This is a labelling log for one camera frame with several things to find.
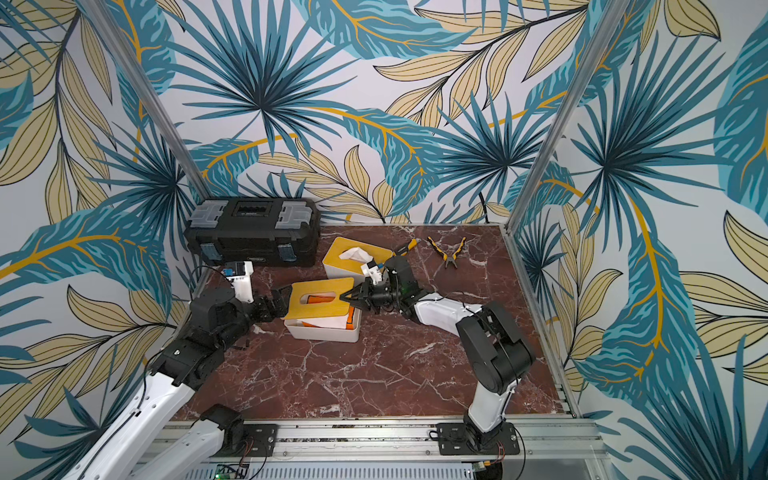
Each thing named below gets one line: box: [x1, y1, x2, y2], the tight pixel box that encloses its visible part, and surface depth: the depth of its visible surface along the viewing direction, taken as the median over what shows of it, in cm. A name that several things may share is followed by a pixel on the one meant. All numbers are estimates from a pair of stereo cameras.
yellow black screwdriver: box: [397, 238, 422, 256], surface depth 115 cm
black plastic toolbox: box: [184, 197, 322, 267], surface depth 99 cm
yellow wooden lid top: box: [322, 237, 394, 274], surface depth 100 cm
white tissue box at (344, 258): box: [322, 237, 394, 285], surface depth 99 cm
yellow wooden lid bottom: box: [284, 277, 354, 320], surface depth 84 cm
